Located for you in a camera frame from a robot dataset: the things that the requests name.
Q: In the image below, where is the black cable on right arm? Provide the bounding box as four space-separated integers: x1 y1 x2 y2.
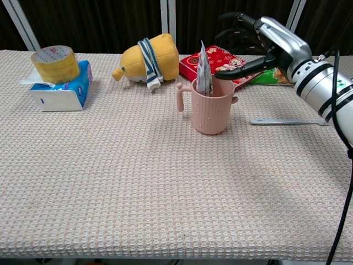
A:
325 49 353 265

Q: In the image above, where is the beige waffle tablecloth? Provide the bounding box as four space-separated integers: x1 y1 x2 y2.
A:
0 49 353 262

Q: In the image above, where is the black pleated curtain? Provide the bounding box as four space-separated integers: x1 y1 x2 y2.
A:
0 0 28 52
175 0 295 56
299 0 353 59
16 0 162 54

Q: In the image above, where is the yellow plush toy with scarf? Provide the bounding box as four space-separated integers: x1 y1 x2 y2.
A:
111 33 180 91

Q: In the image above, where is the floral toothpaste tube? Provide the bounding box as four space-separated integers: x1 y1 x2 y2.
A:
195 40 214 97

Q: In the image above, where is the green snack bag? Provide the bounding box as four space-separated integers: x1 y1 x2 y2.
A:
249 67 295 87

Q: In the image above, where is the pink ribbed plastic cup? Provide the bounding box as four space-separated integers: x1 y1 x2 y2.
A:
176 78 237 135

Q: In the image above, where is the white frame post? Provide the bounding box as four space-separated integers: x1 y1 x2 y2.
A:
285 0 307 35
1 0 41 52
161 0 177 55

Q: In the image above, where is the yellow packing tape roll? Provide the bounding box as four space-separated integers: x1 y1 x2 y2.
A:
30 46 81 84

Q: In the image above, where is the grey toothbrush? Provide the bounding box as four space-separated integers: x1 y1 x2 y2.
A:
249 118 330 126

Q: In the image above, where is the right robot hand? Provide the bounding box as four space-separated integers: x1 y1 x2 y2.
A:
214 12 312 83

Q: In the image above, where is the blue white tissue pack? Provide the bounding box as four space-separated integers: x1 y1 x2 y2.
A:
20 60 93 112

